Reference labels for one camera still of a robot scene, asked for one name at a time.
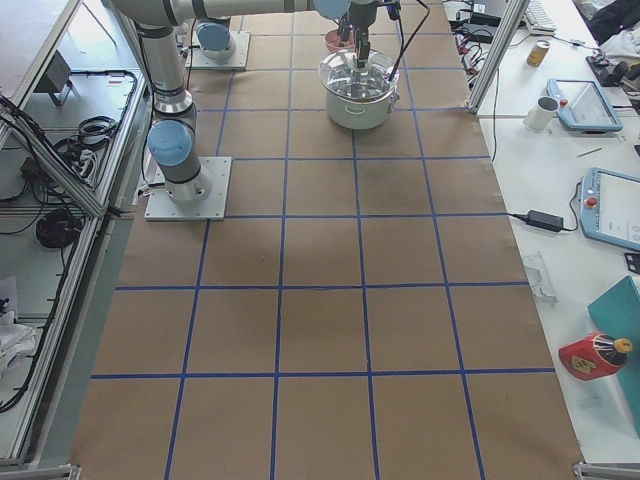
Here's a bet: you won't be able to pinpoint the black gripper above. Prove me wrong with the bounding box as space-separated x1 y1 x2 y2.
348 0 376 31
338 12 370 68

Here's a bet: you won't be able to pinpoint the glass pot lid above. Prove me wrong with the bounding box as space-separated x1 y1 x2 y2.
318 49 398 102

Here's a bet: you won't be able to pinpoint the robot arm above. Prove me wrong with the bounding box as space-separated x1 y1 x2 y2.
112 1 381 119
189 17 251 70

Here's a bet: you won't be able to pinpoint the pale green electric pot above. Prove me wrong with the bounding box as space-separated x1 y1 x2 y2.
318 48 401 131

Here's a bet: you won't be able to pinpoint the pink bowl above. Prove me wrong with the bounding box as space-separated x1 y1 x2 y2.
324 29 355 52

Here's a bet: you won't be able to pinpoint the power strip with plugs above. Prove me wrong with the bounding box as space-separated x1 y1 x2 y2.
454 32 486 77

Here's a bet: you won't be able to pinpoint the white keyboard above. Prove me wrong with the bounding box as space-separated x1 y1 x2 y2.
523 0 556 36

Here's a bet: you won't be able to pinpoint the yellow drink can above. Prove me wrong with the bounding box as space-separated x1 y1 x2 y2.
526 40 550 68

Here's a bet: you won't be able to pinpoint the white mug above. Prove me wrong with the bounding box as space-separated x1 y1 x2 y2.
523 96 559 131

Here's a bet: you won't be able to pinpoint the far teach pendant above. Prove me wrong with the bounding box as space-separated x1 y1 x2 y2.
546 79 623 134

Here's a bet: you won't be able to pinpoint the teach pendant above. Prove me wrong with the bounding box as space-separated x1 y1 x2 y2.
579 168 639 251
546 79 623 134

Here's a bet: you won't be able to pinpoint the small black power brick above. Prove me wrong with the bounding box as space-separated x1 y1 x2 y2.
527 210 564 233

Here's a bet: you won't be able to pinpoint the near teach pendant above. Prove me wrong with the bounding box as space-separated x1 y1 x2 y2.
579 168 639 251

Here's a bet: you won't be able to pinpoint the teal box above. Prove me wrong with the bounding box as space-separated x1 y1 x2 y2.
587 275 639 434

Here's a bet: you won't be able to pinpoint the red bottle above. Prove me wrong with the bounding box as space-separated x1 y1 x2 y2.
558 331 633 381

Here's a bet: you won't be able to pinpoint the white crumpled cloth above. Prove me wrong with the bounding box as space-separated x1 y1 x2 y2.
0 277 37 381

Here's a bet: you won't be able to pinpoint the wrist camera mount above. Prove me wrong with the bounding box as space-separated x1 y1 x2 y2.
378 0 401 22

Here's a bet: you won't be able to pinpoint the black braided cable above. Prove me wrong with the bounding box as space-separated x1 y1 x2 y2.
387 0 432 84

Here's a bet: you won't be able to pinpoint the aluminium frame post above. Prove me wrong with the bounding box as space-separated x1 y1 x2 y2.
467 0 529 114

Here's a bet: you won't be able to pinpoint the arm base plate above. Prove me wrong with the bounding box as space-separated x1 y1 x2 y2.
185 31 251 71
144 156 232 221

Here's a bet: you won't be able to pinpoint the clear plastic bracket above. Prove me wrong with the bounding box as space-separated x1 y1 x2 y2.
522 252 558 305

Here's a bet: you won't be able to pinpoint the coiled black cables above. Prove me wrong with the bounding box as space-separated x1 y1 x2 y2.
35 208 83 251

